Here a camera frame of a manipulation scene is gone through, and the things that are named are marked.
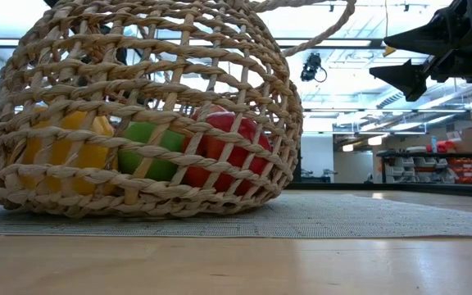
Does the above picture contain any red container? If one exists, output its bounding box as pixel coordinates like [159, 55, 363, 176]
[426, 139, 457, 153]

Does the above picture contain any yellow bell pepper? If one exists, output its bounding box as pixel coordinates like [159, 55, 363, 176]
[18, 107, 118, 197]

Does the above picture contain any woven wicker basket with handles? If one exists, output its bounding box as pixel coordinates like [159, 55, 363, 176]
[0, 0, 356, 219]

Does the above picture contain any black hanging camera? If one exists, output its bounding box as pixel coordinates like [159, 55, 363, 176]
[300, 52, 328, 84]

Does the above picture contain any grey woven placemat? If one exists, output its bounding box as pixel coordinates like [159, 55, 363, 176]
[0, 192, 472, 239]

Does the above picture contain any large red apple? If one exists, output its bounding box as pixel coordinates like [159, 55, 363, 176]
[181, 111, 274, 197]

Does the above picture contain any shelf with storage bins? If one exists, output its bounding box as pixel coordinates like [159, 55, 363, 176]
[377, 151, 472, 185]

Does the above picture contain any green apple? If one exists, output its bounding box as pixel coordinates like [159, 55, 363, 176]
[116, 121, 187, 182]

